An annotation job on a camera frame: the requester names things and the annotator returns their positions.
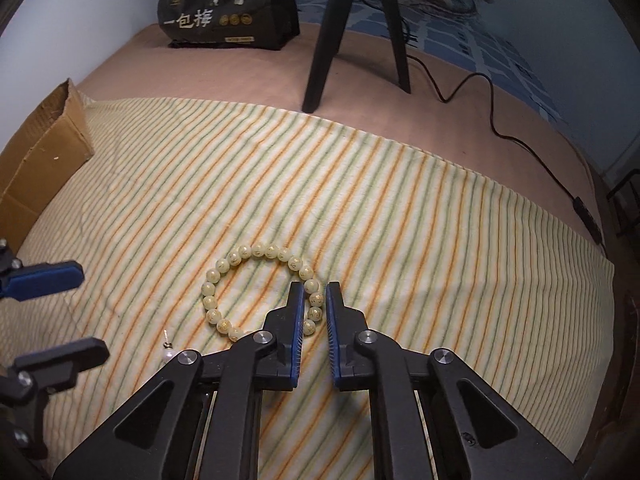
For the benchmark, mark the cardboard box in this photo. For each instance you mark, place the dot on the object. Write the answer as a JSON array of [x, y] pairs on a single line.
[[40, 160]]

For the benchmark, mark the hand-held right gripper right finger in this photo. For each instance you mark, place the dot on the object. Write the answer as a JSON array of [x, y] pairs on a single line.
[[332, 340]]

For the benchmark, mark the small pearl earring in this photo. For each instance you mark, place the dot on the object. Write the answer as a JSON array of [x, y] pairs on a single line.
[[168, 357]]

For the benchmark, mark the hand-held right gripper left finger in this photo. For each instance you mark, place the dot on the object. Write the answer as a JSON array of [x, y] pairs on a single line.
[[299, 335]]

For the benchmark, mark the black printed bag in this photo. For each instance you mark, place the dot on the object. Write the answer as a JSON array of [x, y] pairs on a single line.
[[225, 5]]

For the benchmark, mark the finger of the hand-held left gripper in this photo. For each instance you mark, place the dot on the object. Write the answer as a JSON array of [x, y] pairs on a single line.
[[55, 362], [45, 277]]

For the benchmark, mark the striped blanket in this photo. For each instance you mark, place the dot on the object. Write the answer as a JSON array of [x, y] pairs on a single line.
[[350, 200]]

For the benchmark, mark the blue patterned quilt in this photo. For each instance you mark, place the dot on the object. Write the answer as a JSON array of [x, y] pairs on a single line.
[[500, 60]]

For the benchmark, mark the brown bed sheet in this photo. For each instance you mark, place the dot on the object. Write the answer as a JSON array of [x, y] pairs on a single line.
[[200, 75]]

